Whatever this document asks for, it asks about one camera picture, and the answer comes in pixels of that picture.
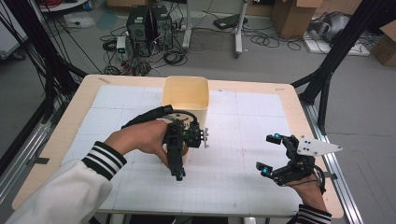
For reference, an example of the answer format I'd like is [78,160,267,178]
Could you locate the person's left hand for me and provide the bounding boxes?
[104,119,171,168]

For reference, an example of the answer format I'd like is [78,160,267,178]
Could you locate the white grid mat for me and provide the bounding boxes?
[61,84,304,217]

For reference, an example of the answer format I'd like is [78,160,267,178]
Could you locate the coiled black floor cable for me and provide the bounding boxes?
[102,37,119,53]
[163,50,189,67]

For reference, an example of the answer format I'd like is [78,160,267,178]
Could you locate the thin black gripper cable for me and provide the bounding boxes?
[312,163,327,195]

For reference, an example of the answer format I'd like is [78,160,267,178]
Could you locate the white metal stand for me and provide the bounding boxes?
[181,0,250,59]

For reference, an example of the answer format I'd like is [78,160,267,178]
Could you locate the black frame with cable bundle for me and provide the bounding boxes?
[0,0,89,124]

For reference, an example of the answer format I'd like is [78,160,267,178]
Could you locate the flat black device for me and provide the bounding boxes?
[212,13,249,31]

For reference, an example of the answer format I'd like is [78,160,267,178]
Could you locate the large open cardboard box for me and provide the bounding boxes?
[270,0,324,40]

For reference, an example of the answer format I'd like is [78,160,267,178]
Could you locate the loose black floor cables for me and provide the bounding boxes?
[247,29,303,51]

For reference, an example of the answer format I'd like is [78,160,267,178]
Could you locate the beige plastic bin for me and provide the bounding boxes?
[161,76,210,165]

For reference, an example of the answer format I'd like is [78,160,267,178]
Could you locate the black sleeved gripper cable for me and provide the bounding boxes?
[120,105,200,130]

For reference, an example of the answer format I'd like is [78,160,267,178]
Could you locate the white floor board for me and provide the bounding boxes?
[303,33,372,57]

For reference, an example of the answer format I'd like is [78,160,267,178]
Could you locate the grey bag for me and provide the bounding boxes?
[307,11,352,43]

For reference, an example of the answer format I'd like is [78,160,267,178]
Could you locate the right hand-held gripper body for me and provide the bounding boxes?
[272,134,344,188]

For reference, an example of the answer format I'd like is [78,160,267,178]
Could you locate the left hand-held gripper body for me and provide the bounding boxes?
[162,118,210,149]

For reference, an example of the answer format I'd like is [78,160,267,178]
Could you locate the person's right hand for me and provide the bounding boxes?
[287,174,329,213]

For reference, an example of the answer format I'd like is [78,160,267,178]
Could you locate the black computer tower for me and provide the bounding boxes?
[150,5,174,51]
[125,5,154,58]

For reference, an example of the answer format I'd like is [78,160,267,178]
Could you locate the aluminium rail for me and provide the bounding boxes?
[0,119,53,204]
[299,101,364,224]

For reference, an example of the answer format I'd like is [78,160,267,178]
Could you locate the clear plastic bag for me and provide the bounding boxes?
[63,11,95,30]

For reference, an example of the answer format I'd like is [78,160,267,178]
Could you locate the small silver power supply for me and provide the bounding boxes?
[115,35,128,62]

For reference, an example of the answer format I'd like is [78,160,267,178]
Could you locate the black metal frame strut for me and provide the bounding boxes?
[290,0,396,135]

